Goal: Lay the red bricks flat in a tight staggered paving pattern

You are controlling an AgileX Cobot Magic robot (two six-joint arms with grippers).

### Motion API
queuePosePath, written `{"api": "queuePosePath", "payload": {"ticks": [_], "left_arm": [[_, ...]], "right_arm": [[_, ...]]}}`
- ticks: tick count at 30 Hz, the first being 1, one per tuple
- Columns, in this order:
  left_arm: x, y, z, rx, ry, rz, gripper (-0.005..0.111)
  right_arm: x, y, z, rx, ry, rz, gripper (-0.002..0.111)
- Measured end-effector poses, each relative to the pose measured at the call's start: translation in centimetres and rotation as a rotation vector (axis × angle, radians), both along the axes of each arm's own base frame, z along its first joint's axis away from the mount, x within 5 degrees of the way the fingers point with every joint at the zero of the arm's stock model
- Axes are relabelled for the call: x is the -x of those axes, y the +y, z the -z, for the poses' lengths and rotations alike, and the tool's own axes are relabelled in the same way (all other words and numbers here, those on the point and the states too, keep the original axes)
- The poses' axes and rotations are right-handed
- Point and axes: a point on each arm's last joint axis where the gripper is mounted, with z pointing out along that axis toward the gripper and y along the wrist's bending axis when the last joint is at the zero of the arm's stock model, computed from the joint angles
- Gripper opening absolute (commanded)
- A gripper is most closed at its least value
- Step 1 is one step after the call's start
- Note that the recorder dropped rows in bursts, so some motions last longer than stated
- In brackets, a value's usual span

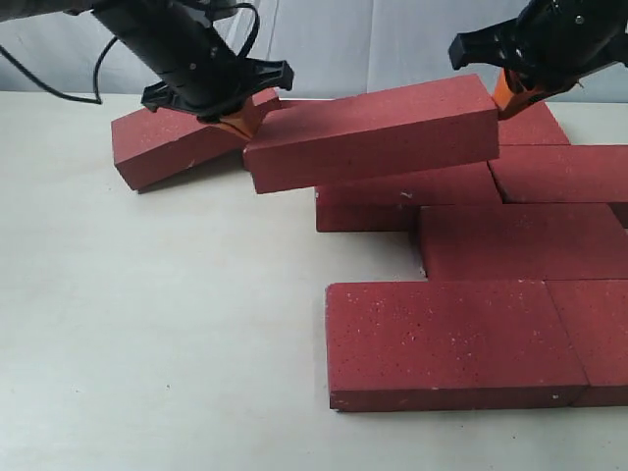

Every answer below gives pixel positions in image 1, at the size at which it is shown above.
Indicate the red brick right row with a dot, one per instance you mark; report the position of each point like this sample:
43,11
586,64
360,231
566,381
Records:
564,174

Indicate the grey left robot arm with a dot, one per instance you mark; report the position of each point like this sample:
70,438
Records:
134,23

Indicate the white backdrop curtain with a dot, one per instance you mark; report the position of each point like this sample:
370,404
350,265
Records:
336,48

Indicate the red brick top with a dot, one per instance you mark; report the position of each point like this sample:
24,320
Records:
431,125

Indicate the red brick with white mark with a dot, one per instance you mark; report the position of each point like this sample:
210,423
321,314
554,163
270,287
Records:
391,204

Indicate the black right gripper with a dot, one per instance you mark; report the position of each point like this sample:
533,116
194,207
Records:
550,44

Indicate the red brick rear under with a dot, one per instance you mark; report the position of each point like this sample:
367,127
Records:
294,122

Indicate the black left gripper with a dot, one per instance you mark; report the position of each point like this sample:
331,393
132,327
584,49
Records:
202,76

